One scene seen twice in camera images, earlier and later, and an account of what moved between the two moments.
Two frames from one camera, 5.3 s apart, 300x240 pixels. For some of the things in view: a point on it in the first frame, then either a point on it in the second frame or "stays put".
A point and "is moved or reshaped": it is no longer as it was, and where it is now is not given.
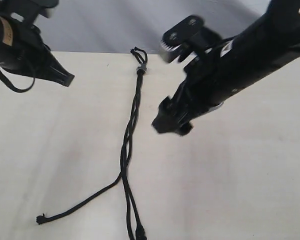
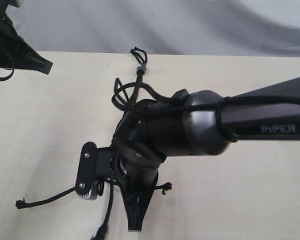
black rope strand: (140, 57) → (20, 204)
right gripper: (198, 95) → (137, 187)
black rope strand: (126, 192) is moved or reshaped
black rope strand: (129, 129) is moved or reshaped
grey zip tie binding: (142, 66) stays put
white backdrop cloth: (117, 26) stays put
